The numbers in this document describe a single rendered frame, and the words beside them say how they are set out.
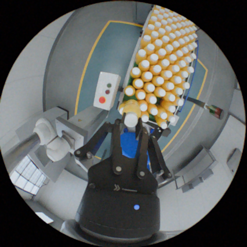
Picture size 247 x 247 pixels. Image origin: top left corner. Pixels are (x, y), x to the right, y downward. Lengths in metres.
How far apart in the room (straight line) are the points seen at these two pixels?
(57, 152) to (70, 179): 5.00
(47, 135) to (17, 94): 2.10
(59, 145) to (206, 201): 4.00
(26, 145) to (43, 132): 0.19
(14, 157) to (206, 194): 4.03
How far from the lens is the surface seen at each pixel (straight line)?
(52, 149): 0.72
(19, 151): 0.61
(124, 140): 0.53
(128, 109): 0.24
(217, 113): 0.57
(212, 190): 3.62
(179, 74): 0.55
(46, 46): 2.87
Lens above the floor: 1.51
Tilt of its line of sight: 62 degrees down
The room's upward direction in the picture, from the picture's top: 164 degrees counter-clockwise
